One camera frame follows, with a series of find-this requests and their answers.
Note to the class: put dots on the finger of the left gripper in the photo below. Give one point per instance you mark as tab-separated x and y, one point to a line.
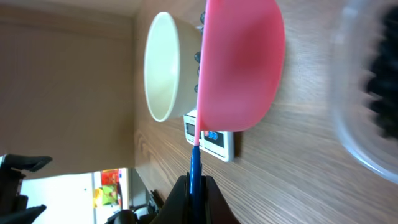
27	216
29	163

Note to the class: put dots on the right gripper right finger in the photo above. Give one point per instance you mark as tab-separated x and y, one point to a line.
217	210

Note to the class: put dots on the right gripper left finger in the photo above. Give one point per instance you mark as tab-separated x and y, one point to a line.
176	206

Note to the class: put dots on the pink scoop blue handle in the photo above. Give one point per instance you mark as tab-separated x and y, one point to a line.
242	56

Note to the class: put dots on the white digital kitchen scale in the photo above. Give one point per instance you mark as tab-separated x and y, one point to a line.
219	144

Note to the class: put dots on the white ceramic bowl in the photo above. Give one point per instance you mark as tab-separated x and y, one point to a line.
170	70

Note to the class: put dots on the black beans in bowl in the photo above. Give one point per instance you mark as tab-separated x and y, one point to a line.
197	56

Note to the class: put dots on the colourful background poster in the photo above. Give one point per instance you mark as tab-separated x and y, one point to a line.
107	190

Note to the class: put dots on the clear plastic container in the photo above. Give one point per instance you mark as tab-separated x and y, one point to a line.
358	30

